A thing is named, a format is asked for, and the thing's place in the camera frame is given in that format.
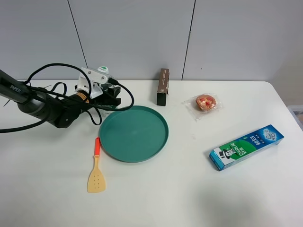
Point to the yellow spatula orange handle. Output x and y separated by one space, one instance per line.
96 180

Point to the plastic wrapped pastry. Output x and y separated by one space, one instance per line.
202 104

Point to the clear plastic bin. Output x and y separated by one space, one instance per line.
297 112

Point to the brown cardboard box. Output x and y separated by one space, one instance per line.
163 87

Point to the Darlie toothpaste box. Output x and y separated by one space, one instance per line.
244 147

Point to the round green plate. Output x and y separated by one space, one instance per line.
134 135

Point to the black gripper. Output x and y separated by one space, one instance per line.
107 100

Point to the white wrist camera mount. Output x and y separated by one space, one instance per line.
97 78

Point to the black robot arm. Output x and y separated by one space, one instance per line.
52 106

